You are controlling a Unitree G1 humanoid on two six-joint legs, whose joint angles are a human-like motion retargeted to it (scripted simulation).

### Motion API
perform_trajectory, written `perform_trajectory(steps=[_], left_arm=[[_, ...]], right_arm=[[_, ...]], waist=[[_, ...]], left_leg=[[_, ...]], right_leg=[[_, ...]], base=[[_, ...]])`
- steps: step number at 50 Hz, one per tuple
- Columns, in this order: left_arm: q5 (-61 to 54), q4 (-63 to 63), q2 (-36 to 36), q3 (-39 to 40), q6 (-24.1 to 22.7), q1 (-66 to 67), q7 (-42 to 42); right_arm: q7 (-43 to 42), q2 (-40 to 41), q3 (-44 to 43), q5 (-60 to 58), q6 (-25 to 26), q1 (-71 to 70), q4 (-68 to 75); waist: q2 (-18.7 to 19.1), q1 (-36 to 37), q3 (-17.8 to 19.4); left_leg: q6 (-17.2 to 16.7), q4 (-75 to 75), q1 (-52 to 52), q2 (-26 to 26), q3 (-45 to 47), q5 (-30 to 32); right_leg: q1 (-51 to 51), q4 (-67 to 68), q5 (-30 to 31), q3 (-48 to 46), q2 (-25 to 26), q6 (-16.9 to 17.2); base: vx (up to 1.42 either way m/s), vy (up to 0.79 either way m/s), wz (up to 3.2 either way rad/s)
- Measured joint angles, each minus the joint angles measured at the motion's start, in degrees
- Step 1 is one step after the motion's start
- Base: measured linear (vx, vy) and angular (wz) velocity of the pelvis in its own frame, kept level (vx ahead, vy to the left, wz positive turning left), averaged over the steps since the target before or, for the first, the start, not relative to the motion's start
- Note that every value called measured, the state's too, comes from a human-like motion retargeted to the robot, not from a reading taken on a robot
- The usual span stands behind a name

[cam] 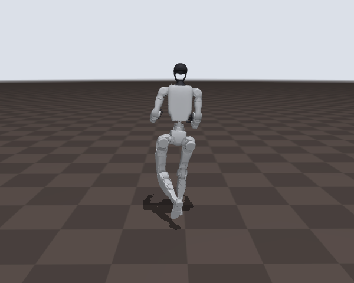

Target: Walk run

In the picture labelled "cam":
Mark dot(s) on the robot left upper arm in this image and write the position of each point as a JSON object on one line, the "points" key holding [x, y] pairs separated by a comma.
{"points": [[163, 91]]}

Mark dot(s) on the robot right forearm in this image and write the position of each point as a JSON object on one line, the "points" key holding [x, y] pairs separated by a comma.
{"points": [[195, 123]]}

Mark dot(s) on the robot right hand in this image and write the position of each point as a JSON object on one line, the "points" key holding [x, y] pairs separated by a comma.
{"points": [[191, 118]]}

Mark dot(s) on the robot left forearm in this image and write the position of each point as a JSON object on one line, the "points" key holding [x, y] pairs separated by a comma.
{"points": [[152, 119]]}

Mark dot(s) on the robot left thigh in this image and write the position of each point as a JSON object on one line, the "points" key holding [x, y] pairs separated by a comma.
{"points": [[161, 154]]}

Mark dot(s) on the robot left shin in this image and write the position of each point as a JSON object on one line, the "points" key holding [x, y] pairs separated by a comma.
{"points": [[167, 187]]}

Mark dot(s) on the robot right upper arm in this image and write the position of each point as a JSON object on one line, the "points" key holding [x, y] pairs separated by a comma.
{"points": [[197, 93]]}

